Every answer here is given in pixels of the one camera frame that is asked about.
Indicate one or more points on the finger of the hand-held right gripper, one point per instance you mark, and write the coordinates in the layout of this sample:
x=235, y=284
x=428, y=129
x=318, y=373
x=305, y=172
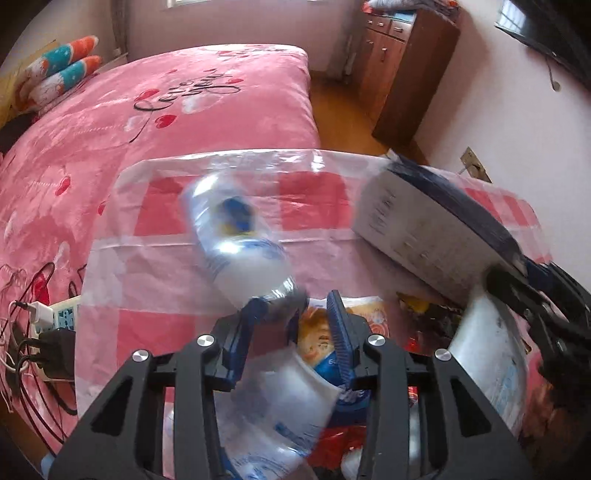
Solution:
x=538, y=276
x=512, y=286

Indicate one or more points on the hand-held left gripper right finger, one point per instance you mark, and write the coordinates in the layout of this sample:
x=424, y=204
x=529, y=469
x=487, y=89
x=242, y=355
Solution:
x=339, y=341

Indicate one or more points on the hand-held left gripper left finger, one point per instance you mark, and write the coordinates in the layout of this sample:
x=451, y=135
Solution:
x=244, y=334

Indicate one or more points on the yellow and blue snack packet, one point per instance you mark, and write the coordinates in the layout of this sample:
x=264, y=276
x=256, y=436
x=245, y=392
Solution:
x=318, y=339

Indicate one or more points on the clear plastic bottle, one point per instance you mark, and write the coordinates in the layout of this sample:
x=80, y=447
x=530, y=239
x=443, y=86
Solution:
x=244, y=272

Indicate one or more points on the white plastic bin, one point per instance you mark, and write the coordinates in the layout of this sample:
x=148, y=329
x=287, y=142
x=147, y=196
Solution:
x=489, y=360

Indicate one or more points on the white and blue plastic packet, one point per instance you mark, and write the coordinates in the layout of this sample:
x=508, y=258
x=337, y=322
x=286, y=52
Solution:
x=277, y=415

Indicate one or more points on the red snack packet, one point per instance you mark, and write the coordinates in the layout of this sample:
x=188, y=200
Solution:
x=341, y=438

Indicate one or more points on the white and navy carton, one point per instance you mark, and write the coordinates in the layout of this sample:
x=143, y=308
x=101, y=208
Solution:
x=415, y=230

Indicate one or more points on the dark and yellow snack packet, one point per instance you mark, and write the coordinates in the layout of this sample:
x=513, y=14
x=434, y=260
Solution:
x=427, y=316

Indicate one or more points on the checkered plastic sheet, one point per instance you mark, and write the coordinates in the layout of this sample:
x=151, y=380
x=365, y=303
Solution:
x=161, y=286

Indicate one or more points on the white power strip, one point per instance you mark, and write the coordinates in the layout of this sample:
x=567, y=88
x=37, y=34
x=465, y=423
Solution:
x=67, y=316

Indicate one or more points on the black charger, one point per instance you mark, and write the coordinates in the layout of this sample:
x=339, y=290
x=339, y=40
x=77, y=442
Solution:
x=53, y=353

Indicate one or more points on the white plug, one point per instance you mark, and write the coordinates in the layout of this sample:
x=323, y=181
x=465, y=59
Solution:
x=39, y=314

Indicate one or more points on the brown wooden cabinet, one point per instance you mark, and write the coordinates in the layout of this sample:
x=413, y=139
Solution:
x=406, y=69

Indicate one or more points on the red and white cloth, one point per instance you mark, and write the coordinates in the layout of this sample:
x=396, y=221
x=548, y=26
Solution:
x=406, y=5

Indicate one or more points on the orange and teal pillow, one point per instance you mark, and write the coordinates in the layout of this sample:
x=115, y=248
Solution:
x=69, y=78
x=60, y=53

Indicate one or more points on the wall socket plate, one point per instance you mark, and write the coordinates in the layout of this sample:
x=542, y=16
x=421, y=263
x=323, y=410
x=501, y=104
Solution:
x=475, y=164

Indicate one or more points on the wall television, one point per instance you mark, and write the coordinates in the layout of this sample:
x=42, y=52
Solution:
x=549, y=32

